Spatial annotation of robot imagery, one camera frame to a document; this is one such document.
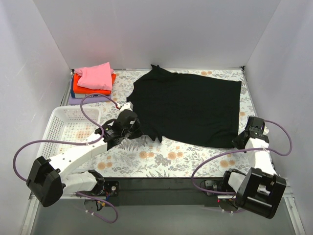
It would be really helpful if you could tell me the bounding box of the black t shirt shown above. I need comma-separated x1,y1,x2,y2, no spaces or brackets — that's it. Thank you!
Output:
127,65,242,149

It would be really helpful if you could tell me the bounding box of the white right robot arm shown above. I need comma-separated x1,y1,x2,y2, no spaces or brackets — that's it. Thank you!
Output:
221,117,287,219

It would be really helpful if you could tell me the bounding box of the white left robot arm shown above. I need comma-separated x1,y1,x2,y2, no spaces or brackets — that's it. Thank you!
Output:
26,106,142,207

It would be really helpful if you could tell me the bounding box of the pink folded t shirt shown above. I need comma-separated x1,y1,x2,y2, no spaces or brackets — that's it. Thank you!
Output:
74,62,114,91

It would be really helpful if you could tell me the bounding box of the white plastic basket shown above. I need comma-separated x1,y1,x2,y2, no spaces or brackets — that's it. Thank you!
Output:
37,106,97,159

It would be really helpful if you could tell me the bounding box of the lavender folded t shirt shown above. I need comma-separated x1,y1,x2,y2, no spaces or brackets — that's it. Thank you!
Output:
68,95,111,105

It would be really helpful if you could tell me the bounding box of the orange folded t shirt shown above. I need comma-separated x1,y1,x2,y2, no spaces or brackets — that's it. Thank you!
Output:
72,74,112,95

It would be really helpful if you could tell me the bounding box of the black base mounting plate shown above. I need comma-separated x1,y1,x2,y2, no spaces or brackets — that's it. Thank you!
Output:
99,178,219,207

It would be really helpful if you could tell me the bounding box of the aluminium frame rail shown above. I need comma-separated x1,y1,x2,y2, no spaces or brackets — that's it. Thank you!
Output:
20,193,40,235

